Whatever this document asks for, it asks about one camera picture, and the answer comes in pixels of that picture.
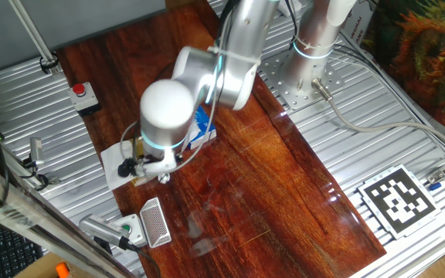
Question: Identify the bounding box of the blue tissue pack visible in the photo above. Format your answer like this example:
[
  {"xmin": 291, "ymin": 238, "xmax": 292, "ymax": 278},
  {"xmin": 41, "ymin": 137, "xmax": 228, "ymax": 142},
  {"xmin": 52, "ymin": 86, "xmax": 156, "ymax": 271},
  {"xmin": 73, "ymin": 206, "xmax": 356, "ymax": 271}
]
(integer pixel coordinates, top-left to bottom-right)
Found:
[{"xmin": 186, "ymin": 104, "xmax": 218, "ymax": 151}]

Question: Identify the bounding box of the black fuzzy microphone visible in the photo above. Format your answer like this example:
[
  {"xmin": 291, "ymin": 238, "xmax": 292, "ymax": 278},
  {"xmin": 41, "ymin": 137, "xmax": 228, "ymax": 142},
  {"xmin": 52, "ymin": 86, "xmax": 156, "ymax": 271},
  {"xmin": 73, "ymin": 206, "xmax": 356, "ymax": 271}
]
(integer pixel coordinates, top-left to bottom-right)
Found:
[{"xmin": 117, "ymin": 157, "xmax": 138, "ymax": 178}]

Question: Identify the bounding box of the gold tissue pack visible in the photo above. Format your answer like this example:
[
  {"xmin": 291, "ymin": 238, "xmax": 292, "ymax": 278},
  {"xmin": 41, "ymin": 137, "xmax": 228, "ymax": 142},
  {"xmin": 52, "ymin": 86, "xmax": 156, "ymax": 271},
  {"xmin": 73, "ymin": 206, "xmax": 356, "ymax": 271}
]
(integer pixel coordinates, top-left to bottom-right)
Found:
[{"xmin": 100, "ymin": 137, "xmax": 160, "ymax": 191}]

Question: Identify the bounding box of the grey box with green button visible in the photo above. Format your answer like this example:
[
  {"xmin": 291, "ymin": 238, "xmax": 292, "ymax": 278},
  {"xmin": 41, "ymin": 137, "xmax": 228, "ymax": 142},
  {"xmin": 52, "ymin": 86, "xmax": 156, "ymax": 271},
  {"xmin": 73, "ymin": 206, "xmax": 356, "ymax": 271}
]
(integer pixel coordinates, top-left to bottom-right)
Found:
[{"xmin": 112, "ymin": 213, "xmax": 148, "ymax": 248}]

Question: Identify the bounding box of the grey box with red button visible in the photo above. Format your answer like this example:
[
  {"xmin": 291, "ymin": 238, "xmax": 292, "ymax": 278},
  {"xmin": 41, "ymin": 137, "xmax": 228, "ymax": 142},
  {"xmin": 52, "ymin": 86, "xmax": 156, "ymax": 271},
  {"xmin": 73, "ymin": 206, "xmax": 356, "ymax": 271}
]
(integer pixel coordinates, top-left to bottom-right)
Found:
[{"xmin": 67, "ymin": 82, "xmax": 102, "ymax": 117}]

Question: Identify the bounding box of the white ribbed device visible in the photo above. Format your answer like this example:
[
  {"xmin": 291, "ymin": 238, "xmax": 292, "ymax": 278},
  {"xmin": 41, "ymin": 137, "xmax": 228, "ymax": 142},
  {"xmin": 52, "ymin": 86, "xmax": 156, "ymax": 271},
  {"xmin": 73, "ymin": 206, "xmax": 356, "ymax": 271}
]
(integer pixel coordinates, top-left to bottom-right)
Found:
[{"xmin": 78, "ymin": 214, "xmax": 133, "ymax": 250}]

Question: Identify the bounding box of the white printed sign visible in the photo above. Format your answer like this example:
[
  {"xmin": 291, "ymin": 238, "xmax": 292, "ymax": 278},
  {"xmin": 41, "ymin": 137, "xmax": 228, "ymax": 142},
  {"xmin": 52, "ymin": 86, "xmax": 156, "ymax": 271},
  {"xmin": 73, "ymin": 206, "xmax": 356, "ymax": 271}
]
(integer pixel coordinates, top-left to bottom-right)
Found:
[{"xmin": 340, "ymin": 0, "xmax": 378, "ymax": 49}]

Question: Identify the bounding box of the black white fiducial tag board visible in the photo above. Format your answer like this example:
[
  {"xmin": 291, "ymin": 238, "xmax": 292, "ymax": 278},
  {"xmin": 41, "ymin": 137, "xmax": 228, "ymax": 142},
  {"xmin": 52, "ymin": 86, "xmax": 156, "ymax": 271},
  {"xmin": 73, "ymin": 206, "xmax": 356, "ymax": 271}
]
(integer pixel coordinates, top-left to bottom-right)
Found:
[{"xmin": 356, "ymin": 163, "xmax": 443, "ymax": 241}]

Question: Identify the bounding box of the silver clamp with black knob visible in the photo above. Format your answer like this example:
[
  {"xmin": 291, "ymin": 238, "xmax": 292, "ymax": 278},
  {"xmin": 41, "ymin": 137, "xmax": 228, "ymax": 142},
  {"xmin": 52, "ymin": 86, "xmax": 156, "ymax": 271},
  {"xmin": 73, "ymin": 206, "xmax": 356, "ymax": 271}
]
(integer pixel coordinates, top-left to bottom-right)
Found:
[{"xmin": 19, "ymin": 137, "xmax": 61, "ymax": 191}]

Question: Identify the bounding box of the orange tool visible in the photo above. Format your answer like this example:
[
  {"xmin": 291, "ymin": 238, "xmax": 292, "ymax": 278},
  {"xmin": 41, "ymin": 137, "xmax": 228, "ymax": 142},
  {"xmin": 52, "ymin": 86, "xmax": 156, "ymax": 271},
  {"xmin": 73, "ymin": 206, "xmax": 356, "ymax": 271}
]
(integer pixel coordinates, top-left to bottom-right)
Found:
[{"xmin": 55, "ymin": 261, "xmax": 71, "ymax": 278}]

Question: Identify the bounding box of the colourful patterned cloth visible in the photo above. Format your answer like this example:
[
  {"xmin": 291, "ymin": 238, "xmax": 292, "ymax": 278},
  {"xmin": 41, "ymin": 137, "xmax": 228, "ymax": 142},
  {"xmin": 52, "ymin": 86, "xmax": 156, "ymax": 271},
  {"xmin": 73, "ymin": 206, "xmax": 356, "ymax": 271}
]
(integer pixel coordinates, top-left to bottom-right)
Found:
[{"xmin": 361, "ymin": 0, "xmax": 445, "ymax": 139}]

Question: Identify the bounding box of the silver stand pole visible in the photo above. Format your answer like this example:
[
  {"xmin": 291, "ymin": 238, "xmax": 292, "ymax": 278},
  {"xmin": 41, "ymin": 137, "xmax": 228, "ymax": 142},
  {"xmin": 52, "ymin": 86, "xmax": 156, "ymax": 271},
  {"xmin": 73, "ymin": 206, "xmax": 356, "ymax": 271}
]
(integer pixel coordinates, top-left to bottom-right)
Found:
[{"xmin": 8, "ymin": 0, "xmax": 64, "ymax": 76}]

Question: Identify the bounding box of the brown cardboard box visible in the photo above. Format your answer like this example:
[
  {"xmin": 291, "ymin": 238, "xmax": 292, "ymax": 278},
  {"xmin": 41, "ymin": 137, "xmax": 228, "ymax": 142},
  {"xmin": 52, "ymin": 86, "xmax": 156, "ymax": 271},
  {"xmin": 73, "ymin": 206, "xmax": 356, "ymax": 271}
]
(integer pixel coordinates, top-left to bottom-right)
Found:
[{"xmin": 12, "ymin": 251, "xmax": 92, "ymax": 278}]

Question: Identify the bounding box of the black keyboard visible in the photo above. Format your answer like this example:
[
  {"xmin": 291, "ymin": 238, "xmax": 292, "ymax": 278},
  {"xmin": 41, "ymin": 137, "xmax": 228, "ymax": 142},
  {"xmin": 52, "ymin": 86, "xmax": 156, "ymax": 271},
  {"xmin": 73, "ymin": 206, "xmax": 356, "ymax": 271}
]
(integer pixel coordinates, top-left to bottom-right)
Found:
[{"xmin": 0, "ymin": 218, "xmax": 45, "ymax": 278}]

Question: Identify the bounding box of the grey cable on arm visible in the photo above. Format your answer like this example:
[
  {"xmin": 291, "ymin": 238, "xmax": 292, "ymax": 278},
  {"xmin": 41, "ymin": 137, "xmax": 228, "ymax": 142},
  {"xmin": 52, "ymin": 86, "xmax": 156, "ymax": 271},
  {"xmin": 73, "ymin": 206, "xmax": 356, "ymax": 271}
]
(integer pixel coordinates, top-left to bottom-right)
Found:
[{"xmin": 118, "ymin": 11, "xmax": 233, "ymax": 175}]

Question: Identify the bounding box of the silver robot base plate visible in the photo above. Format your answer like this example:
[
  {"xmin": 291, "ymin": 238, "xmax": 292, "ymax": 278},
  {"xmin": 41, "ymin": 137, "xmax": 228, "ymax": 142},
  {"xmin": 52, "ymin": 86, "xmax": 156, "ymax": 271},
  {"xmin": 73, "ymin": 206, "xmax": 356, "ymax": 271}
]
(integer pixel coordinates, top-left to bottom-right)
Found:
[{"xmin": 259, "ymin": 49, "xmax": 344, "ymax": 112}]

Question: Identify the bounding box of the grey cable with metal connector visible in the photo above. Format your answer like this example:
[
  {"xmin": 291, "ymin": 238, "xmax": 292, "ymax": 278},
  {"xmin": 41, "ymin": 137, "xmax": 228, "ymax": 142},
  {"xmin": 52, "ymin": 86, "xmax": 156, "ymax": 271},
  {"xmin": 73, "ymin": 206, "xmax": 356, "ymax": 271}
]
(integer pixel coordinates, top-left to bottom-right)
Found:
[{"xmin": 310, "ymin": 76, "xmax": 445, "ymax": 155}]

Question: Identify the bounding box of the black camera cable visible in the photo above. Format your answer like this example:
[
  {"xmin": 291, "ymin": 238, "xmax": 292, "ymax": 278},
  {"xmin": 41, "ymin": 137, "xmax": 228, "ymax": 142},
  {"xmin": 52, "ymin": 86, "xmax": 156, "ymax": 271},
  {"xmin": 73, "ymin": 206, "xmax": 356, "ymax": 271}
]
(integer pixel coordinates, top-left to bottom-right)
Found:
[{"xmin": 127, "ymin": 241, "xmax": 162, "ymax": 278}]

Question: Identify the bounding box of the aluminium frame bar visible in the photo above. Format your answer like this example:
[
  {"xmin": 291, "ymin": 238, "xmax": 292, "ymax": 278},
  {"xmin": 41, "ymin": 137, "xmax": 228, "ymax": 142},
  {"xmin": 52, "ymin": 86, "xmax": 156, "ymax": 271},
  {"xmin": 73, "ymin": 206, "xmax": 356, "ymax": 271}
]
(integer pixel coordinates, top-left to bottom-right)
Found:
[{"xmin": 0, "ymin": 154, "xmax": 137, "ymax": 278}]

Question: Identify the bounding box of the small metal bracket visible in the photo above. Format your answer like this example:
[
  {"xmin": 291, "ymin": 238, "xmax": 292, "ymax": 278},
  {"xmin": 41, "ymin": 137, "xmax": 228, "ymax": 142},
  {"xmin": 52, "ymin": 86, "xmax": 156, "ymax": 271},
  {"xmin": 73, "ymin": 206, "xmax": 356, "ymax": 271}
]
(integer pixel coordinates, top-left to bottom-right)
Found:
[{"xmin": 426, "ymin": 168, "xmax": 445, "ymax": 185}]

